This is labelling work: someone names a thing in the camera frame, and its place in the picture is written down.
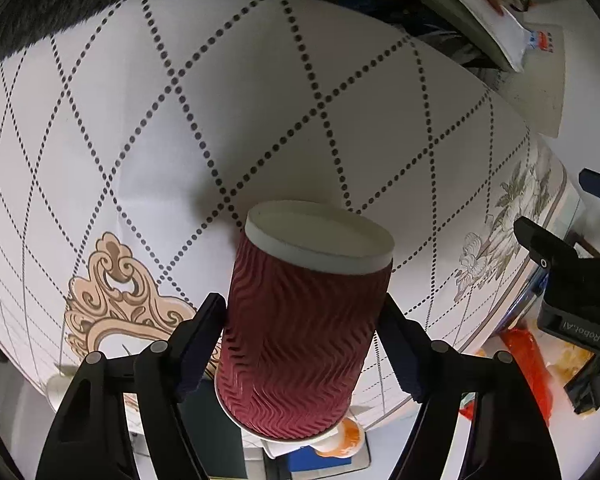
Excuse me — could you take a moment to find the yellow wrapper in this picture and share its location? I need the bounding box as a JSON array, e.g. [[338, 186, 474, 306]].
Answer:
[[545, 349, 597, 392]]

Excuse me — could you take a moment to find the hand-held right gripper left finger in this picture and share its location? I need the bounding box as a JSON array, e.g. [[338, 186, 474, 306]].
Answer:
[[35, 292, 228, 480]]

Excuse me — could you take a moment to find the white printed packet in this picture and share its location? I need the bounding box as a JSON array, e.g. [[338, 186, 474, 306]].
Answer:
[[440, 0, 537, 74]]

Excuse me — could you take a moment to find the white dotted patterned tablecloth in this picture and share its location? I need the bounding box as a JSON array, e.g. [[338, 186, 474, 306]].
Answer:
[[0, 0, 583, 413]]

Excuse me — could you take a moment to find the red ripple paper cup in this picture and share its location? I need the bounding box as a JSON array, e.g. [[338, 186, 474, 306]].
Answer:
[[214, 201, 396, 444]]

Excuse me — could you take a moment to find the red plastic bag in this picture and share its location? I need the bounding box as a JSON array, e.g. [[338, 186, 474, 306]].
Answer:
[[459, 326, 554, 427]]

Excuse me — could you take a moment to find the white paper sheet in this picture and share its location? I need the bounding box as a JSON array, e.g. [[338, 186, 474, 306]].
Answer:
[[499, 22, 567, 139]]

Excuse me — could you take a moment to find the orange and white object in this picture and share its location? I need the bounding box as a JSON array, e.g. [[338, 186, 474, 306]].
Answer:
[[314, 417, 367, 459]]

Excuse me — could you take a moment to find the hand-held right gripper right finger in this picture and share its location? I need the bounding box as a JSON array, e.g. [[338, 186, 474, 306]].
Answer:
[[377, 294, 563, 480]]

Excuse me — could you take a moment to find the black furry cloth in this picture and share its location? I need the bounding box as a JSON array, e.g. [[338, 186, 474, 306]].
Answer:
[[0, 0, 167, 72]]

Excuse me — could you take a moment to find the small white cup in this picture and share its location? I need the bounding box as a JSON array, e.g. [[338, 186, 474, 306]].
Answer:
[[45, 373, 77, 402]]

